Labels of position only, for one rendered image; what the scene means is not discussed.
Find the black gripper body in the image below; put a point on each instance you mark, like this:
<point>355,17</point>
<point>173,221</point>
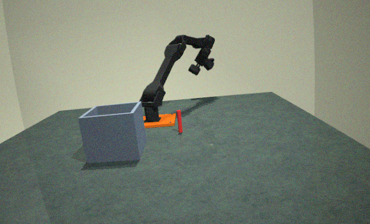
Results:
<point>195,69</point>

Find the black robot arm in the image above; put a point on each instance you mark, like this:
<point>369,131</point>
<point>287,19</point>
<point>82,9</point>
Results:
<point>154,92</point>

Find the red peg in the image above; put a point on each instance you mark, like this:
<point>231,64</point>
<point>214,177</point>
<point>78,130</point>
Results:
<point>179,121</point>

